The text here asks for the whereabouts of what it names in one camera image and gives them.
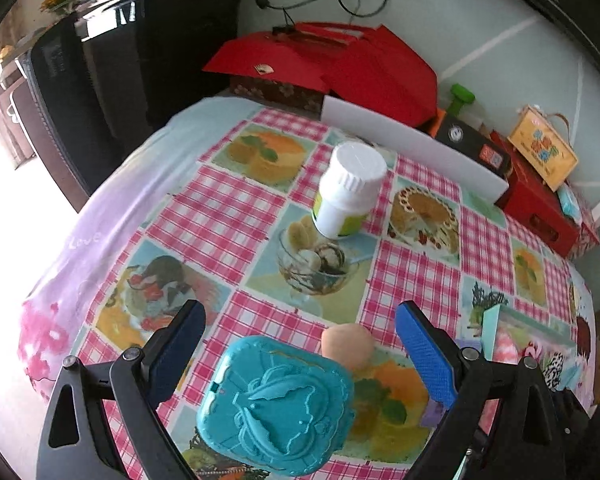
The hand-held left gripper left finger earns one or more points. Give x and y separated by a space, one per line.
177 355

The red gift box gold emblem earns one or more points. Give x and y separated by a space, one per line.
265 55

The plain red gift box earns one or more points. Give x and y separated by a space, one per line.
380 75

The pink white fluffy towel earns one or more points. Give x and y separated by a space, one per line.
510 347

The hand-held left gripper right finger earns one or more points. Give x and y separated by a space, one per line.
425 355

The beige sponge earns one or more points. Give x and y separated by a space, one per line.
350 345

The red patterned box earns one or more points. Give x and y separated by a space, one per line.
587 235

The red cardboard box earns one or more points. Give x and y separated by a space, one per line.
530 195

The teal rimmed white tray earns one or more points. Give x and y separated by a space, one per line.
490 330

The light blue wipes pack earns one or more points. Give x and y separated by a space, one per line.
570 205

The black box with gauge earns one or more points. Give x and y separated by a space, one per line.
460 135

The green dumbbell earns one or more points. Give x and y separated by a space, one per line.
461 97

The white plastic bottle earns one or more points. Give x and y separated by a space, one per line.
345 195

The teal plastic box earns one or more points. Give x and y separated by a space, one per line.
280 410

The leopard print scrunchie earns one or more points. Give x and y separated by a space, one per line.
554 367

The white board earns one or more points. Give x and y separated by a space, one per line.
405 145

